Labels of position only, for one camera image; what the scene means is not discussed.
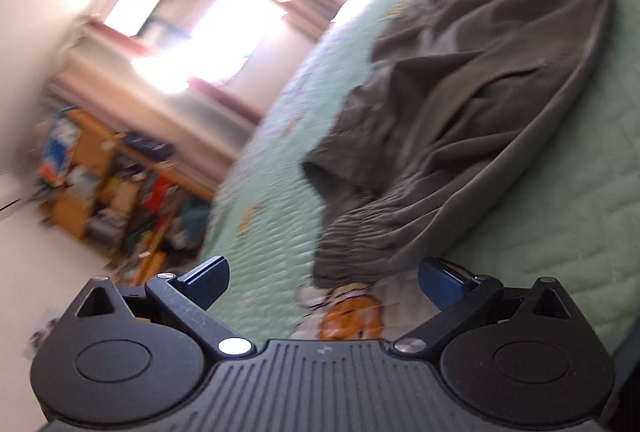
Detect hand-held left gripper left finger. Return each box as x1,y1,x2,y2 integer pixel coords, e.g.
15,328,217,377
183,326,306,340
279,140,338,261
75,255,253,358

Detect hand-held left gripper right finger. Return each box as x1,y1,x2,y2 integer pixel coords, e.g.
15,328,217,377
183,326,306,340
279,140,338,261
390,257,573,358

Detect grey pants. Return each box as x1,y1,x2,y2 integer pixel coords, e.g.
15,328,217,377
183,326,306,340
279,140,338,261
300,0,618,290

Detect teal cloth bag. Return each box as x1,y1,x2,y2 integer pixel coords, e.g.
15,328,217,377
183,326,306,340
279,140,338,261
177,202,211,258

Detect green bee-print quilted bedspread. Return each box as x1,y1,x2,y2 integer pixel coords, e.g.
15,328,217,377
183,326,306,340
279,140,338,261
197,0,640,348

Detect dark blue bag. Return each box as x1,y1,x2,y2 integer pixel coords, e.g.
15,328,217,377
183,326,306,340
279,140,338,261
122,132,173,160

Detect wooden bookshelf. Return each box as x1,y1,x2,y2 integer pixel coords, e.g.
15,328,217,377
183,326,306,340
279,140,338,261
35,107,216,283

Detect blue white cardboard box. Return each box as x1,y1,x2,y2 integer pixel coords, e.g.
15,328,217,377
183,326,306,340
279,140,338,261
37,115,81,185

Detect bright window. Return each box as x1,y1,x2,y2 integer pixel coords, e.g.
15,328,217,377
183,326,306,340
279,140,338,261
102,0,288,96

